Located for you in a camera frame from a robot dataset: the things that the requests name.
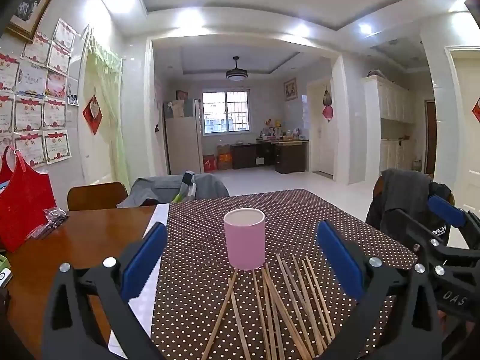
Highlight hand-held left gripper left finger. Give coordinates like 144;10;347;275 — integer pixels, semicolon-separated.
42;222;169;360

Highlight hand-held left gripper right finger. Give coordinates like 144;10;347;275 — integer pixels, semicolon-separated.
316;220;443;360

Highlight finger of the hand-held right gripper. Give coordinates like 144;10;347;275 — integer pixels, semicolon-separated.
392;207;480;314
427;193;480;250

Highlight pile of wooden chopsticks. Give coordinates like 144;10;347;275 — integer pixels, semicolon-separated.
200;254;336;360

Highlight pink cup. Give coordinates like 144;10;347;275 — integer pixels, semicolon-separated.
223;207;266;271

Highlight brown polka dot tablecloth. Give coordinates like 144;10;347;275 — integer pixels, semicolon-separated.
150;188;419;360

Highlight dark jacket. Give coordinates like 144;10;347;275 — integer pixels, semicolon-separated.
365;169;454;250

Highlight white table mat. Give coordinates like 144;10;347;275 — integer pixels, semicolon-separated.
107;202;171;360

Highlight grey jacket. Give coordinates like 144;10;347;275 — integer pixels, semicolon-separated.
117;172;230;209

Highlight brown door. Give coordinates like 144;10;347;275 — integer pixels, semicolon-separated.
424;99;437;175

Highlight white green bundle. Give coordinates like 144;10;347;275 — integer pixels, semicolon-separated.
172;172;198;204

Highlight wooden chair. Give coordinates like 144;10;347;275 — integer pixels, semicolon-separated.
67;182;129;211

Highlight clear plastic packet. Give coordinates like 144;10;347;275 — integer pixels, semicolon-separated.
28;207;69;239

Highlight dark wooden desk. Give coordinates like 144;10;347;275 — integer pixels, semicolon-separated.
230;139;310;175

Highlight white door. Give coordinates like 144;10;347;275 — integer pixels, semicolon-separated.
307;79;335;176

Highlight white refrigerator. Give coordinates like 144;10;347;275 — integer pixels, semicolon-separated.
164;98;205;176

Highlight white cabinets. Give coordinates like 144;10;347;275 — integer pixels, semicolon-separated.
362;75;417;173

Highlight orange cardboard box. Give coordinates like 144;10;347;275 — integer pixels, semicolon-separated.
217;144;232;170

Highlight red bag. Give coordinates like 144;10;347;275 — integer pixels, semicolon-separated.
0;145;57;253

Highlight heap of small household items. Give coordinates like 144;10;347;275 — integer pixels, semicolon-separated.
259;120;308;142

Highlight green door curtain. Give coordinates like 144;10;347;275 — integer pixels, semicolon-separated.
89;26;130;184

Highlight green white small box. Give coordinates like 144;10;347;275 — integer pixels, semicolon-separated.
0;255;14;289

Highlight red hanging door ornament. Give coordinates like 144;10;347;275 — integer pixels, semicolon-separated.
322;90;335;122

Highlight red diamond door decoration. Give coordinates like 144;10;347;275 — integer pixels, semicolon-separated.
82;94;103;136

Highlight barred window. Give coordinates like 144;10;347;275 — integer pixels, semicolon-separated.
202;90;251;136

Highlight ceiling fan lamp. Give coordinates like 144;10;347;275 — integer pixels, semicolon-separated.
226;56;248;82

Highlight large framed picture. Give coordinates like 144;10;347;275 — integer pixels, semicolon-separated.
5;0;66;44

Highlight group of wall certificates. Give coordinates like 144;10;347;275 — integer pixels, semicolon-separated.
0;18;77;169

